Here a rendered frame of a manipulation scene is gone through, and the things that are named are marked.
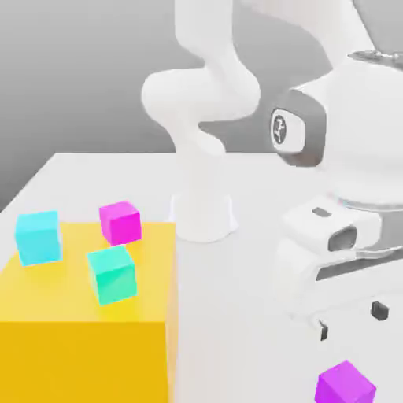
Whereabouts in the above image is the small magenta cube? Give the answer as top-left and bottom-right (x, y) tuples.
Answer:
(98, 200), (142, 247)

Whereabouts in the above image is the small teal cube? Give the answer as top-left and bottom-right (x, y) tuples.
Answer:
(86, 244), (139, 307)

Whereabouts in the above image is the large yellow box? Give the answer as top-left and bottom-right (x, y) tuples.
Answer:
(0, 221), (178, 403)

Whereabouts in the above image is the small purple cube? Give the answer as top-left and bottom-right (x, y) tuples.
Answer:
(314, 360), (378, 403)

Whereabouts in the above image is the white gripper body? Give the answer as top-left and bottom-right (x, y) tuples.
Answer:
(272, 238), (403, 320)

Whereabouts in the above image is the small cyan cube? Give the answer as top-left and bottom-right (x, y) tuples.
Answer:
(14, 209), (64, 268)

